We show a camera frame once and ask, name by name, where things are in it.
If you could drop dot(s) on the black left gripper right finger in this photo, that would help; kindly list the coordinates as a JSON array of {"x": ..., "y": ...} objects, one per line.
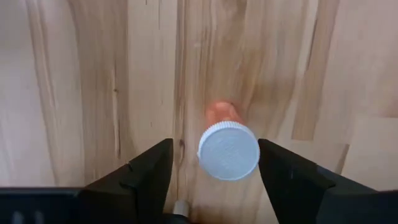
[{"x": 289, "y": 183}]

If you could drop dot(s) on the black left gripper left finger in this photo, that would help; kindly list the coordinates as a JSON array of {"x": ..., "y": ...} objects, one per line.
[{"x": 140, "y": 186}]

